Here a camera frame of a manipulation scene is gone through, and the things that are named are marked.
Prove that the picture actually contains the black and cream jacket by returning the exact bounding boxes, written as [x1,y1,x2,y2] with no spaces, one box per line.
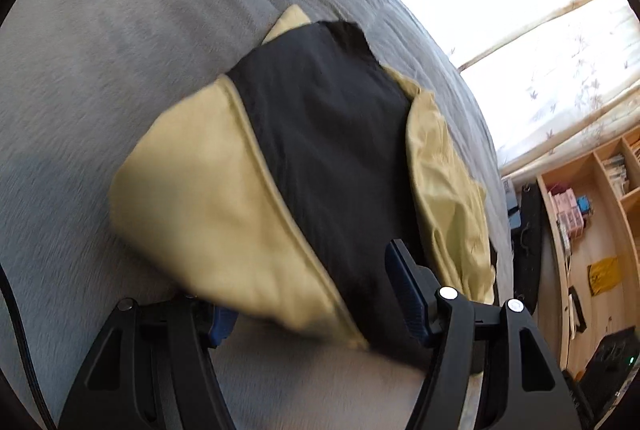
[110,5,496,367]

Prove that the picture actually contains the yellow item on shelf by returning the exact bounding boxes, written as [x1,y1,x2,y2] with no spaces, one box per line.
[587,257,623,297]

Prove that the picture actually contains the black bag by shelf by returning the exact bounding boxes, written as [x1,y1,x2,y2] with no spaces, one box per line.
[506,182,544,314]

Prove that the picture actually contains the pink boxes on shelf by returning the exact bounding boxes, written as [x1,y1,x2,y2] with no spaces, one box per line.
[549,188,585,238]

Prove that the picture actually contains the wooden bookshelf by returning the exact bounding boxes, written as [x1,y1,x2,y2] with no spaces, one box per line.
[537,127,639,378]

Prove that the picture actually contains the white patterned curtain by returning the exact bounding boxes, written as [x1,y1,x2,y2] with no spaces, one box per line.
[459,0,639,176]

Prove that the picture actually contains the grey plush bed blanket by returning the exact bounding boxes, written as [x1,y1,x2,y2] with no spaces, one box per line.
[1,0,513,416]

